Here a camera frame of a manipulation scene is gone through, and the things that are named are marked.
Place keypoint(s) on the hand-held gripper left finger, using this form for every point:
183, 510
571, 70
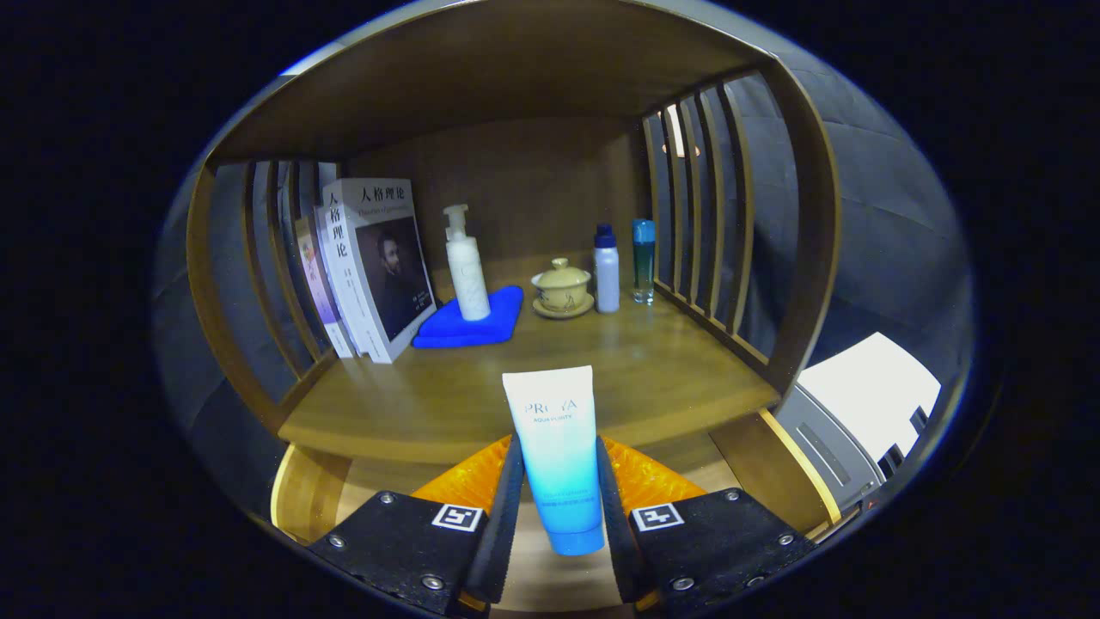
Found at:
507, 516

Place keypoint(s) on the blue folded cloth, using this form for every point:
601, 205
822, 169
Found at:
464, 333

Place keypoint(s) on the wooden drawer with black knob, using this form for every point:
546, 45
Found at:
765, 464

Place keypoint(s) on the beige lidded tea bowl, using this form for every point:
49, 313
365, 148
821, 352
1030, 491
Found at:
561, 284

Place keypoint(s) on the white grey appliance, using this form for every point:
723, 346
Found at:
868, 387

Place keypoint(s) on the purple book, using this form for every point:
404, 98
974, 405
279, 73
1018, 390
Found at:
320, 292

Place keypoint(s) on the wooden cabinet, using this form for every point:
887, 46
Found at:
516, 52

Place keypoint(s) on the thin white book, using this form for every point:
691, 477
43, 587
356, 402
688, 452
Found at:
348, 331

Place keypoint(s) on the wooden countertop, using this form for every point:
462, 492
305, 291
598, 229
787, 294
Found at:
627, 370

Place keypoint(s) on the white pump bottle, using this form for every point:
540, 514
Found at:
468, 284

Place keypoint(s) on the white book with portrait cover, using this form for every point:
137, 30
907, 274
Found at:
395, 275

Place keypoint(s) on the white bottle with blue cap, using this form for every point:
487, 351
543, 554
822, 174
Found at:
607, 275

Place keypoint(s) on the teal bottle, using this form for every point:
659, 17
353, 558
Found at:
643, 266

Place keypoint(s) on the blue white cosmetic tube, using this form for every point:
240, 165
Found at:
554, 447

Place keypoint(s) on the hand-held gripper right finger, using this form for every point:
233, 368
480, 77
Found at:
612, 524

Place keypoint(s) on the black backdrop cloth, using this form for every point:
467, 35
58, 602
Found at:
225, 258
885, 241

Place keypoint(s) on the beige ceramic saucer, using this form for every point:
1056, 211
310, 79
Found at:
563, 314

